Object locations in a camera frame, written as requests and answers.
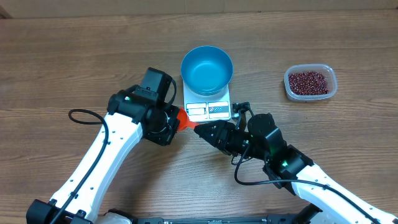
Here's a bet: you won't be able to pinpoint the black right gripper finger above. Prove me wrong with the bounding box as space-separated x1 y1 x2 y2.
203 136 231 155
194 120 228 137

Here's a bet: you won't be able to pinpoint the clear plastic container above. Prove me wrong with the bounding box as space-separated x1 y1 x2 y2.
284 63 338 102

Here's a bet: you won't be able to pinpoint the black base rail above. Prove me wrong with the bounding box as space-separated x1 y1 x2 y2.
102 208 323 224

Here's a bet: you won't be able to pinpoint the white kitchen scale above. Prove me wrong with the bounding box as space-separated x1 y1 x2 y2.
183 83 231 123

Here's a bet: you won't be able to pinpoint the red beans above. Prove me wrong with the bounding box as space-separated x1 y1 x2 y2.
288 71 329 95

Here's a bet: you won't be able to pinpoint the red measuring scoop blue handle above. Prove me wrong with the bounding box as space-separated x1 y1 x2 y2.
177 108 198 131

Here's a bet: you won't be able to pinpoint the blue bowl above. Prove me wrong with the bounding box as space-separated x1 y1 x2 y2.
180 45 234 96

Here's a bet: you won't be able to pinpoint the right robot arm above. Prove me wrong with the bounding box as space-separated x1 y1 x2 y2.
194 114 397 223

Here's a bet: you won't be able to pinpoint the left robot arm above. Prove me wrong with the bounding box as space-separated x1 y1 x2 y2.
26 67 180 224

